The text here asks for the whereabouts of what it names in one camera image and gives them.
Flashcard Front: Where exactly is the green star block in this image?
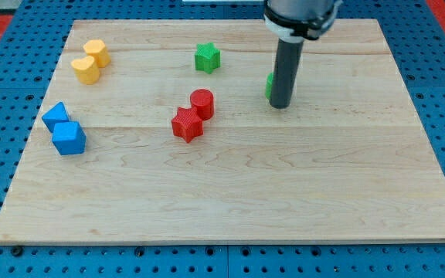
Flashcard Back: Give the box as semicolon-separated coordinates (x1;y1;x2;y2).
194;42;221;74

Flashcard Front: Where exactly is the blue triangle block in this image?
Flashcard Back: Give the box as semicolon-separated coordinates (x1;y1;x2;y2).
41;102;70;133

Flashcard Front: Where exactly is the wooden board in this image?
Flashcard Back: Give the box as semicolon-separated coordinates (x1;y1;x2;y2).
0;19;445;246

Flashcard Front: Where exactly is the blue cube block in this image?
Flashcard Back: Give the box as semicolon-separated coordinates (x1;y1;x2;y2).
52;121;87;155

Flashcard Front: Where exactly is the yellow hexagon block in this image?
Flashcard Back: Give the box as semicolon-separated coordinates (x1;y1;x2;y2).
83;39;111;68

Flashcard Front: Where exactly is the green cylinder block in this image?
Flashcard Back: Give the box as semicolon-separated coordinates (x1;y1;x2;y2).
265;73;273;100

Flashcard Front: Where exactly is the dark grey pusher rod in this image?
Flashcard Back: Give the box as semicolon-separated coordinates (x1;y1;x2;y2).
270;39;304;109

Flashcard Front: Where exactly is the red cylinder block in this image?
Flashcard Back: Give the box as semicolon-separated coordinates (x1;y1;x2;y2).
190;89;215;120

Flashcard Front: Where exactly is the yellow heart block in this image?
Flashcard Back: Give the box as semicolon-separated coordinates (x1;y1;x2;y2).
70;56;100;85

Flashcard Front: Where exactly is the red star block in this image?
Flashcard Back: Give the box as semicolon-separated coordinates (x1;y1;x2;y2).
172;107;204;143

